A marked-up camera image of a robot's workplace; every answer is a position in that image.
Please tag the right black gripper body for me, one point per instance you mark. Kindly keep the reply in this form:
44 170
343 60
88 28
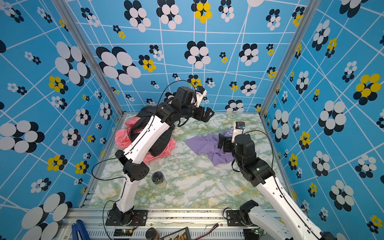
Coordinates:
229 146

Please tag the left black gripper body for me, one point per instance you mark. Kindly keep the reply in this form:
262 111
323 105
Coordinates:
196 112

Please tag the purple cloth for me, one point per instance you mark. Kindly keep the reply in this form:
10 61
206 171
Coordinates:
208 145

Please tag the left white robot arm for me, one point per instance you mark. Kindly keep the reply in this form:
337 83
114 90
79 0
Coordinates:
185 104

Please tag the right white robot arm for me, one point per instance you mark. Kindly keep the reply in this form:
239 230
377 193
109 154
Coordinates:
294 224

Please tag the dark grey cloth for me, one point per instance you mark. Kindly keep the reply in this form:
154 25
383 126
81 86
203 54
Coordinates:
144 115

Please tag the black denim cloth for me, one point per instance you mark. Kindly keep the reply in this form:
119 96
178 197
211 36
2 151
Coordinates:
161 143

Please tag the pink patterned cloth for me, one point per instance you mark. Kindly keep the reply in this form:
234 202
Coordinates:
126 136

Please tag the clear jar black lid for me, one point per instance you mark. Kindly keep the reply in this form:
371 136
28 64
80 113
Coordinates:
159 180

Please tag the black keypad device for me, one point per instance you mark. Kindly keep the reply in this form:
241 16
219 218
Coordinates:
182 234

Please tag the round dark cap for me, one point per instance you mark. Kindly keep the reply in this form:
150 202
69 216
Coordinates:
152 234

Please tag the small circuit board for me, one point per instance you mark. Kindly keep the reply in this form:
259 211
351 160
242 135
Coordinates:
123 233

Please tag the blue clamp tool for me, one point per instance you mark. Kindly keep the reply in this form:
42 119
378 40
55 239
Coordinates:
79 231

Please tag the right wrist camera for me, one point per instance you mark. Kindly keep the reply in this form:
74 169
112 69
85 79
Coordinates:
239 128

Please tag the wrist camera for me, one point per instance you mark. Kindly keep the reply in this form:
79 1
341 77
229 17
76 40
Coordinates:
201 92
239 128

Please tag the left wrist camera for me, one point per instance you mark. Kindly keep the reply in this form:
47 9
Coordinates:
201 92

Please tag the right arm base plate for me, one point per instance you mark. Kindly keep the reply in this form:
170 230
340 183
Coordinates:
235 218

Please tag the aluminium front rail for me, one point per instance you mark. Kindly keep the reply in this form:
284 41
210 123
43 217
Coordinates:
165 221

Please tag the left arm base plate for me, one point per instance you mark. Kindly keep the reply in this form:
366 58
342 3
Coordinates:
131 218

